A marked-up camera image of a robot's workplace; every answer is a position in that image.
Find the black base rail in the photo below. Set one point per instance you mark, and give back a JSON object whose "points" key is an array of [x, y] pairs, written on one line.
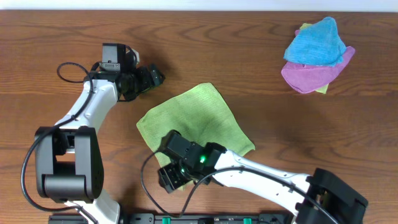
{"points": [[264, 218]]}

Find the blue microfiber cloth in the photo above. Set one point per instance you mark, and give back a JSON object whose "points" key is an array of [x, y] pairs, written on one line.
{"points": [[318, 45]]}

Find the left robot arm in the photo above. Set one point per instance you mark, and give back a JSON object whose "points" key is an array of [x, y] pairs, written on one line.
{"points": [[68, 163]]}

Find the green microfiber cloth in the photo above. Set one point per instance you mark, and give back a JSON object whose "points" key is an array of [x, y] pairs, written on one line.
{"points": [[200, 115]]}

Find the yellow-green cloth at bottom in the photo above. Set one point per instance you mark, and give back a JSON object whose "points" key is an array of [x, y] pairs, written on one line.
{"points": [[324, 88]]}

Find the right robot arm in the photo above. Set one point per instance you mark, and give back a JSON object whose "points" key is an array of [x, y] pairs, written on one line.
{"points": [[319, 198]]}

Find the purple microfiber cloth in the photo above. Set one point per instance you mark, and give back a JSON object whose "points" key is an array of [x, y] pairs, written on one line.
{"points": [[307, 78]]}

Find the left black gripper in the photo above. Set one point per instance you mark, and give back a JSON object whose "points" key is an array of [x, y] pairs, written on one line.
{"points": [[146, 79]]}

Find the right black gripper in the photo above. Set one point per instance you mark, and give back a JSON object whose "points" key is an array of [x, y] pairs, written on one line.
{"points": [[167, 179]]}

